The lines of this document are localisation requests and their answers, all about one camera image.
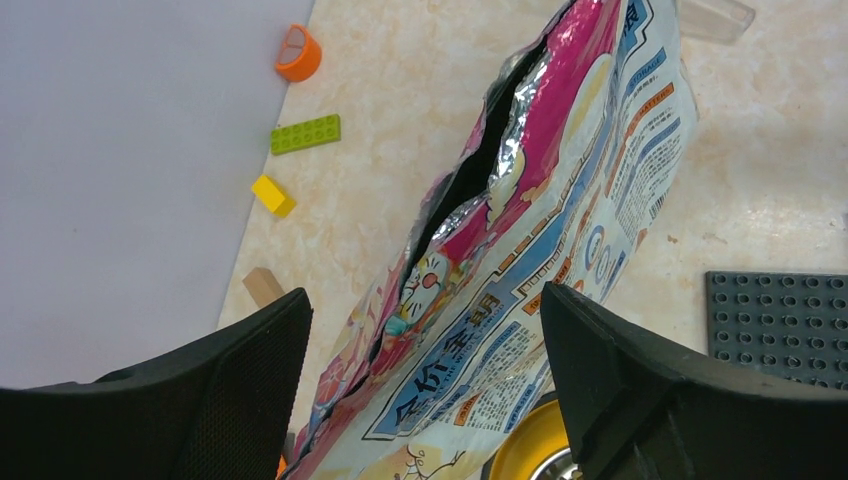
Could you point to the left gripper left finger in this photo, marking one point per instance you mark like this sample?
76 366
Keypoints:
216 408

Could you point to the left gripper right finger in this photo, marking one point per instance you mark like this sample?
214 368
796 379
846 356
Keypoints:
636 405

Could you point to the yellow double pet bowl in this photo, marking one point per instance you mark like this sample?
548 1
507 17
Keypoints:
537 449

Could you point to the pink pet food bag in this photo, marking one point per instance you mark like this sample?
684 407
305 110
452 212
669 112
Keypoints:
566 169

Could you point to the clear plastic scoop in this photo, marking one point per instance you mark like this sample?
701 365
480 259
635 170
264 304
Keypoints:
716 21

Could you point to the small wooden cube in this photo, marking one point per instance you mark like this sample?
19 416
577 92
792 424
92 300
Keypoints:
262 286

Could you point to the dark grey square baseplate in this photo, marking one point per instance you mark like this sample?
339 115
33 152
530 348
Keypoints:
789 325

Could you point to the small yellow block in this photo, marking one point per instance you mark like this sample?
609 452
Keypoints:
273 196

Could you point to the green lego brick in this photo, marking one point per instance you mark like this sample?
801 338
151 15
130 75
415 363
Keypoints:
305 135

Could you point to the orange semicircle container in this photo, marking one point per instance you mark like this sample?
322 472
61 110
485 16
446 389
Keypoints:
300 55

